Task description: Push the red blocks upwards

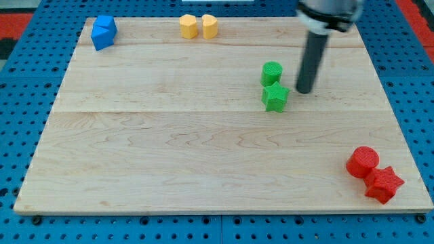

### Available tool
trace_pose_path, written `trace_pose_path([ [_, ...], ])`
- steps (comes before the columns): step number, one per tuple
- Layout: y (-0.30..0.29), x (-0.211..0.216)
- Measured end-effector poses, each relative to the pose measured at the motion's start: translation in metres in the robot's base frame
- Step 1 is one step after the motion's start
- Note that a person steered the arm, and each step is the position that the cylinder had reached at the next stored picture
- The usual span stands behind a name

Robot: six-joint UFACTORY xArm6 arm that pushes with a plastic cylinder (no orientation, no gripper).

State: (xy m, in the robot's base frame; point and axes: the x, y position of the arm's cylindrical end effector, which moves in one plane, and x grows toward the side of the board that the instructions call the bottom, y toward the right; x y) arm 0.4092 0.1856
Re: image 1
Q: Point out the red star block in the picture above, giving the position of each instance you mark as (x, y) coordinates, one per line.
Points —
(382, 184)

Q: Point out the blue upper block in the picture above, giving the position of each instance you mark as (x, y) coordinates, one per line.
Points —
(107, 22)

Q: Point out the blue lower block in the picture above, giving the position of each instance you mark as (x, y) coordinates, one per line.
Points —
(102, 37)

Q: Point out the red cylinder block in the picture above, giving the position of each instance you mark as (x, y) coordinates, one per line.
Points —
(362, 161)

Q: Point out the wooden board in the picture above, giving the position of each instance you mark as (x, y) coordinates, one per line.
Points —
(161, 125)

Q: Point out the green star block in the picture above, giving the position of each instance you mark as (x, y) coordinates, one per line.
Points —
(275, 97)

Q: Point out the yellow half-round block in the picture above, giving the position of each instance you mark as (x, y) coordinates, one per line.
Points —
(209, 26)

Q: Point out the blue block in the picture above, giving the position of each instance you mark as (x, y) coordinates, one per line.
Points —
(102, 37)
(107, 22)

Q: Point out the green cylinder block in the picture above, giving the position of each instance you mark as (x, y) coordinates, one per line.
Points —
(271, 73)

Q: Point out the yellow hexagon block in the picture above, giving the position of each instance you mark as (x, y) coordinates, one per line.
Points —
(188, 26)

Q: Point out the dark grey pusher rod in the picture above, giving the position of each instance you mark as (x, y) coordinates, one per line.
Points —
(311, 59)

